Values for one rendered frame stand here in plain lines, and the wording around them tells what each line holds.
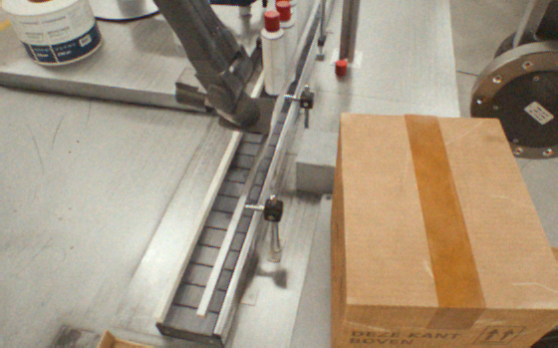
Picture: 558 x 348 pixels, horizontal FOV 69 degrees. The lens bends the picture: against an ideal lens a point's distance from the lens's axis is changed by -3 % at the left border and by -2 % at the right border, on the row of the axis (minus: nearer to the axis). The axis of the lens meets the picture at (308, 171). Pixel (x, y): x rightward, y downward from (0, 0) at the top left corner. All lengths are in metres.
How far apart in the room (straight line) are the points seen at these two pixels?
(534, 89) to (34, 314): 0.88
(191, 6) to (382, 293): 0.42
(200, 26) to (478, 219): 0.43
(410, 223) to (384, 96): 0.68
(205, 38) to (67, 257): 0.51
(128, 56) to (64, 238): 0.56
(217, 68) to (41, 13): 0.71
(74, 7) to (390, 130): 0.92
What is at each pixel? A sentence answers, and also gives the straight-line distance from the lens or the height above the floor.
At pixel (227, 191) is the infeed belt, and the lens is 0.84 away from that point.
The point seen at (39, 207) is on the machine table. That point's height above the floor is 0.83.
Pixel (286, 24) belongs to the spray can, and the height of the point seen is 1.05.
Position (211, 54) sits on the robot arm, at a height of 1.20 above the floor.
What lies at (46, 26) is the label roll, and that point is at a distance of 1.27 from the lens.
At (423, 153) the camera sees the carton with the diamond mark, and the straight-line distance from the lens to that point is 0.59.
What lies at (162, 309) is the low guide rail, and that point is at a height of 0.91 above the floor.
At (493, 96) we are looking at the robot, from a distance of 0.69.
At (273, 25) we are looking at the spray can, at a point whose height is 1.07.
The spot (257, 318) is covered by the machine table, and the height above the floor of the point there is 0.83.
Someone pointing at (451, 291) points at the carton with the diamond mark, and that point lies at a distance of 0.48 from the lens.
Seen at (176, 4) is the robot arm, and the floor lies 1.27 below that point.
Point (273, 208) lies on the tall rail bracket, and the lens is 0.70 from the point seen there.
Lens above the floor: 1.53
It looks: 48 degrees down
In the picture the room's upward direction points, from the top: 1 degrees clockwise
